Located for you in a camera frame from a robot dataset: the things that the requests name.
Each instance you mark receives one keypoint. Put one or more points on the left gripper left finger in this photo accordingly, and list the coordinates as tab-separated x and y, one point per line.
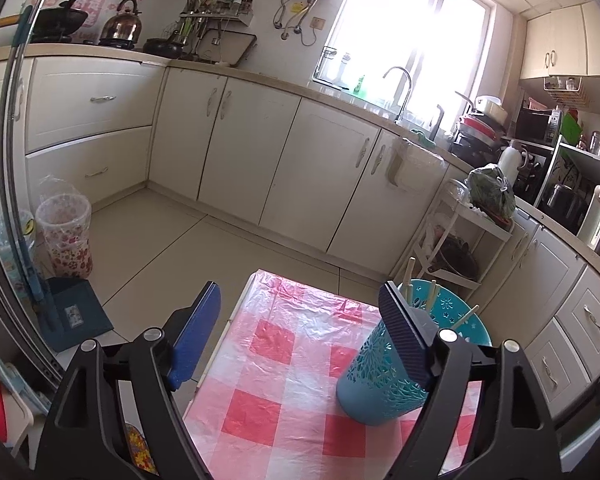
114	415

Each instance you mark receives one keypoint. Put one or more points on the blue perforated plastic basket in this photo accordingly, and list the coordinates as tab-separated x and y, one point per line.
375	387

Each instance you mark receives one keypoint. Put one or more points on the white kitchen cabinets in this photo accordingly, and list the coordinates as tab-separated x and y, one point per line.
103	123

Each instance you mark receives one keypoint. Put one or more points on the blue dustpan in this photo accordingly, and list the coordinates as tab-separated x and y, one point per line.
70	313

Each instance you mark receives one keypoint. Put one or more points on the red white checkered tablecloth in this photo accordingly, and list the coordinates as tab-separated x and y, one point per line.
266	406

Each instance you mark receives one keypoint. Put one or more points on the black pan on shelf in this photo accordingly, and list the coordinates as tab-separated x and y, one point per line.
455	256

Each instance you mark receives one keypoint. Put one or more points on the white shelf rack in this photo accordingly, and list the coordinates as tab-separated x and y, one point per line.
453	214

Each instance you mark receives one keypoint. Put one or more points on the floral patterned trash bin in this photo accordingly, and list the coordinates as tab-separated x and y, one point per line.
65	221

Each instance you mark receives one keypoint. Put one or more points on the bag of green vegetables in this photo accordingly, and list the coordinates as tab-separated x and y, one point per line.
490	191

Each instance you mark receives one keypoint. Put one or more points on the white thermos jug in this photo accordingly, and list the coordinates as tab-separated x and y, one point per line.
512	159

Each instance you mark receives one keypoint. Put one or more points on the stacked dishes and pots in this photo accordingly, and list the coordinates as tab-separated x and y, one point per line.
477	138

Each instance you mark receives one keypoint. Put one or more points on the chrome sink faucet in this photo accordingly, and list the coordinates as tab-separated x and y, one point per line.
403	90

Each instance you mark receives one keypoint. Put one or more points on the black frying pan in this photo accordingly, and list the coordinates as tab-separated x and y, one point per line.
163	47

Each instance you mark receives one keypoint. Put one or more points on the copper kettle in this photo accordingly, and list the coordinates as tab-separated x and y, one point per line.
123	29

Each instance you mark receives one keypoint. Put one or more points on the black wok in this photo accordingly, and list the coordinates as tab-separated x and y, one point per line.
58	24

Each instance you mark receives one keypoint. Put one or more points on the upper wall cabinet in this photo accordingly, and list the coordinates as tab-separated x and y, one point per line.
565	42

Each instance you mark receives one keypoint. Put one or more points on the wall utensil rack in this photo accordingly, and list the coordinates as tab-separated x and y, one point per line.
202	16

